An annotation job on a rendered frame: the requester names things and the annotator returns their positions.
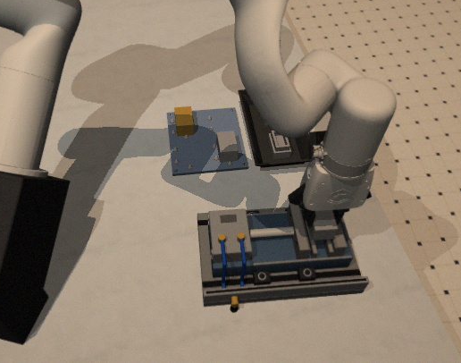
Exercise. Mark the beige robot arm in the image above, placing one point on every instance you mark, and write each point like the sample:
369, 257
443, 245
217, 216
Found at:
291, 104

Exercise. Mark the grey flat bar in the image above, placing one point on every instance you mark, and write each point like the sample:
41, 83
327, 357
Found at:
311, 243
328, 247

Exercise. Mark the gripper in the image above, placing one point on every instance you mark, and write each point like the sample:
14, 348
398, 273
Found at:
335, 193

